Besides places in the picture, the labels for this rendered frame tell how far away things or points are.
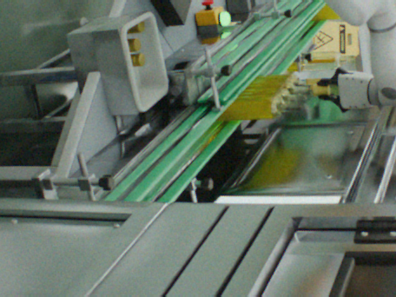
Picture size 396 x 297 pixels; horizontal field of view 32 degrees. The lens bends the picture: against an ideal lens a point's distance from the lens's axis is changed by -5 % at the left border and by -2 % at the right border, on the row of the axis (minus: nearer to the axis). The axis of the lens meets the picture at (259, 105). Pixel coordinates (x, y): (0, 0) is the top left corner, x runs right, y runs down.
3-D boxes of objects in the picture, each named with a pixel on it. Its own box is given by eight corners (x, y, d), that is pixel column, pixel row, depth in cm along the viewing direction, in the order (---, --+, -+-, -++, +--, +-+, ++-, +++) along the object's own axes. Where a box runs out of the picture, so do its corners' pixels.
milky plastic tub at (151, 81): (111, 116, 176) (141, 115, 173) (92, 30, 169) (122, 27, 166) (141, 92, 191) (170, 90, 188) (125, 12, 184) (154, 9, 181)
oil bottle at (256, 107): (210, 122, 203) (282, 119, 196) (207, 103, 201) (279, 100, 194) (217, 115, 208) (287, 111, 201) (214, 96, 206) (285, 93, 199)
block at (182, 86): (167, 108, 192) (190, 107, 190) (160, 75, 189) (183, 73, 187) (173, 102, 195) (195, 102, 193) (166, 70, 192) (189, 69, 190)
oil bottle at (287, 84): (224, 106, 213) (293, 102, 206) (221, 89, 211) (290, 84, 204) (231, 99, 218) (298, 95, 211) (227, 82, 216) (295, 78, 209)
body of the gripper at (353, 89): (384, 104, 200) (349, 102, 206) (380, 69, 196) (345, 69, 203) (373, 113, 194) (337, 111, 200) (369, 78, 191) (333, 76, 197)
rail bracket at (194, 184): (163, 207, 174) (212, 207, 170) (157, 182, 172) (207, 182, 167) (169, 199, 178) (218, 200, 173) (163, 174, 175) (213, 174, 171)
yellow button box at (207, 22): (197, 34, 227) (218, 32, 225) (193, 11, 225) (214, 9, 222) (205, 28, 234) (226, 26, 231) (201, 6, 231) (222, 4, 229)
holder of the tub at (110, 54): (115, 135, 178) (141, 135, 176) (91, 31, 169) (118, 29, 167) (144, 110, 193) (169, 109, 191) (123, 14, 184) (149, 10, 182)
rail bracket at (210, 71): (192, 113, 190) (235, 111, 186) (180, 53, 185) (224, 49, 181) (196, 108, 193) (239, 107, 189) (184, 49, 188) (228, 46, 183)
